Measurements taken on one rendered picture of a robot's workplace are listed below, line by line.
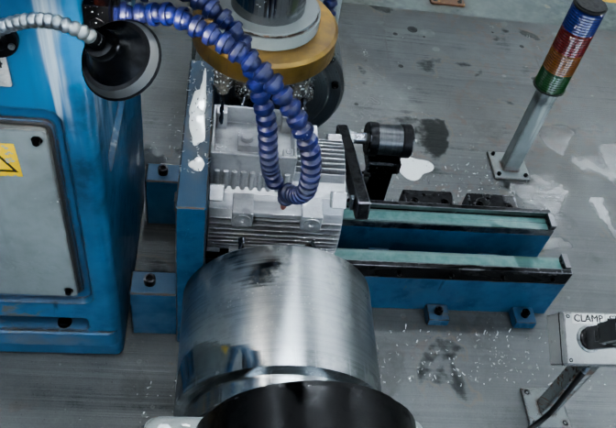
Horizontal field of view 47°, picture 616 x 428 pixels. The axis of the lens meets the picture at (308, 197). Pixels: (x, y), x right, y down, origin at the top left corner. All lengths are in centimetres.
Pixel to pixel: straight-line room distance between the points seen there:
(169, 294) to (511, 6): 290
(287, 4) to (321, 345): 39
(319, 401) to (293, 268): 33
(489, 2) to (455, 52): 186
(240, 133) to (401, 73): 78
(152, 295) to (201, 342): 29
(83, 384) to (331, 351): 50
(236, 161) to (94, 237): 22
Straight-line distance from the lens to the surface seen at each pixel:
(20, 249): 97
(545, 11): 380
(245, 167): 99
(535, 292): 131
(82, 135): 79
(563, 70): 140
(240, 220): 101
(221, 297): 84
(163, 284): 111
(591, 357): 104
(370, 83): 169
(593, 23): 135
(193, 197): 92
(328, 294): 84
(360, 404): 54
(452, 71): 180
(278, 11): 83
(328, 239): 106
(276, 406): 53
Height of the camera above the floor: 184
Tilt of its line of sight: 48 degrees down
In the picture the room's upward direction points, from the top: 12 degrees clockwise
